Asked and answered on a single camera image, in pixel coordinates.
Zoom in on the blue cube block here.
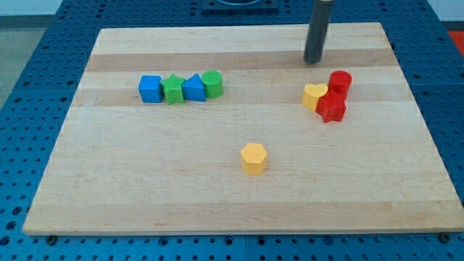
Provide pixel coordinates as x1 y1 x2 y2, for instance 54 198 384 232
138 75 163 103

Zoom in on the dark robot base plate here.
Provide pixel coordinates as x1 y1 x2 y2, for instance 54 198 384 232
200 0 280 14

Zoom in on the blue triangle block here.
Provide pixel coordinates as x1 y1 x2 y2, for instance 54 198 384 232
181 74 206 102

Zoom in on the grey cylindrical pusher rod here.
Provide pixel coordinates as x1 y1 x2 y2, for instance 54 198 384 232
304 0 334 65

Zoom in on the red cylinder block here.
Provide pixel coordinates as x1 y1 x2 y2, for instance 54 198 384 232
328 70 352 101

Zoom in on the yellow hexagon block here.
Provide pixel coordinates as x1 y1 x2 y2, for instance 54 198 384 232
240 143 268 175

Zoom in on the red star block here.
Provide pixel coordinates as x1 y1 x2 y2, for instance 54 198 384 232
316 91 346 123

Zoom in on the green star block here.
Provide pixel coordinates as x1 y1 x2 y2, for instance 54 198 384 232
160 74 186 104

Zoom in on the wooden board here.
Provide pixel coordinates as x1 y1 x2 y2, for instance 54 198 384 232
22 22 463 236

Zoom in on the green cylinder block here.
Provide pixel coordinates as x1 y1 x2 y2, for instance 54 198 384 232
201 70 223 99

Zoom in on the yellow heart block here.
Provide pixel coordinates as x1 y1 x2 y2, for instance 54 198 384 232
302 83 328 111

